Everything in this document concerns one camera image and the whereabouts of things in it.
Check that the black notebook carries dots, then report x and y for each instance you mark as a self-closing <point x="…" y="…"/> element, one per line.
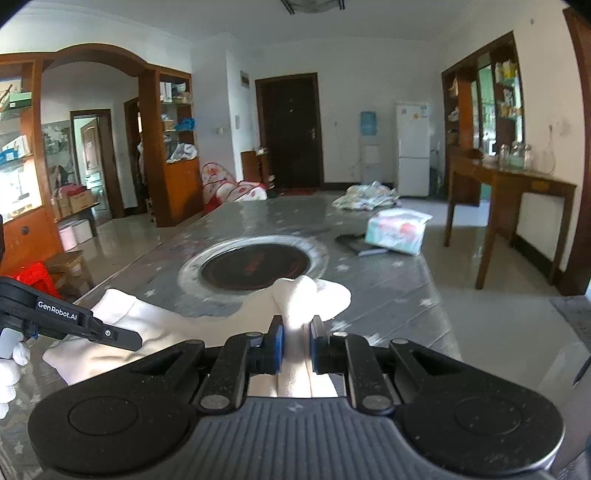
<point x="353" y="242"/>

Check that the grey quilted star tablecloth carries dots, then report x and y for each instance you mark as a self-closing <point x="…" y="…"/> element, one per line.
<point x="392" y="295"/>

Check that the white water dispenser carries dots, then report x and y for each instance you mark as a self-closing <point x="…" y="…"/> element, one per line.
<point x="369" y="159"/>

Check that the wooden wall shelf unit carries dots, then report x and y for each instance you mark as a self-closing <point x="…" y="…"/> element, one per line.
<point x="455" y="115"/>

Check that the ceiling lamp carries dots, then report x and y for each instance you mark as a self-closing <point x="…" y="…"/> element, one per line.
<point x="314" y="4"/>

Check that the pink dotted play tent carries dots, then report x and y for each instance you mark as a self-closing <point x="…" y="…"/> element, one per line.
<point x="221" y="189"/>

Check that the cream garment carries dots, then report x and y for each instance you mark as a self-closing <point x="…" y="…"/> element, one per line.
<point x="152" y="323"/>

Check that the crumpled patterned cloth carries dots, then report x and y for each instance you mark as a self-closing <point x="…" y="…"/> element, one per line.
<point x="367" y="196"/>

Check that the wooden glass display cabinet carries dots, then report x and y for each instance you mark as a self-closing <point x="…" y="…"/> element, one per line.
<point x="27" y="230"/>

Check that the blue water bottle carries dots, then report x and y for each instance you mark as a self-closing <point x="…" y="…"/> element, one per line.
<point x="368" y="123"/>

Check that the wooden sideboard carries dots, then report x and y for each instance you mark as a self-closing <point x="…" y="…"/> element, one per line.
<point x="508" y="180"/>

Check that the tall wooden shelf cabinet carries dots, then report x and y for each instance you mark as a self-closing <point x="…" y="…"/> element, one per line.
<point x="182" y="189"/>

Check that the white plastic bag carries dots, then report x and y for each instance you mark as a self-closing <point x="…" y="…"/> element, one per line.
<point x="182" y="153"/>

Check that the person's left hand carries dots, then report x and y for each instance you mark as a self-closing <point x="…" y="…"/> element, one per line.
<point x="9" y="374"/>

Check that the soft tissue pack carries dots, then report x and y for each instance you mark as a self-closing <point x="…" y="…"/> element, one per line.
<point x="397" y="233"/>

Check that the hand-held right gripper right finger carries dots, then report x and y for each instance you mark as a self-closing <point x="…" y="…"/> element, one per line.
<point x="317" y="346"/>

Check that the round hotpot recess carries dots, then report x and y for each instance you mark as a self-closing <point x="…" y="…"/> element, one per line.
<point x="249" y="267"/>

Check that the red plastic stool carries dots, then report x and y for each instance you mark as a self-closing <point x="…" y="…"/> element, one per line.
<point x="37" y="277"/>

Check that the blue plastic bag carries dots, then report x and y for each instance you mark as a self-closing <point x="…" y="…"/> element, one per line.
<point x="185" y="124"/>

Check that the wall painting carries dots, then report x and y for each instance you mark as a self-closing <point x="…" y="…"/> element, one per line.
<point x="57" y="152"/>

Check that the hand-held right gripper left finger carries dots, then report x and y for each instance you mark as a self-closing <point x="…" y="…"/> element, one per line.
<point x="276" y="346"/>

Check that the white storage boxes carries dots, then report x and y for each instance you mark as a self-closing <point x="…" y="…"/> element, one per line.
<point x="76" y="235"/>

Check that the cardboard box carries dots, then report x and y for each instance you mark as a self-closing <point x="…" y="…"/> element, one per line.
<point x="83" y="201"/>

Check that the wooden stool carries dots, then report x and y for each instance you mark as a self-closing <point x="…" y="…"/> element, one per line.
<point x="69" y="265"/>

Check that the wooden interior door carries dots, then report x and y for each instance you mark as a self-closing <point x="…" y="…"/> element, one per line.
<point x="94" y="157"/>

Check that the dark entrance door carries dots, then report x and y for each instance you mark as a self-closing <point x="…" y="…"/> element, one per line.
<point x="291" y="134"/>

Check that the white refrigerator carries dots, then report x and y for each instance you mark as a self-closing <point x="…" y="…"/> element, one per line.
<point x="413" y="147"/>

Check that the glass jars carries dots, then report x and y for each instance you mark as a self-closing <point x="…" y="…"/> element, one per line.
<point x="515" y="156"/>

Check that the small wooden shoe cabinet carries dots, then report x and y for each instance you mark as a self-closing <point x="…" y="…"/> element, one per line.
<point x="251" y="168"/>

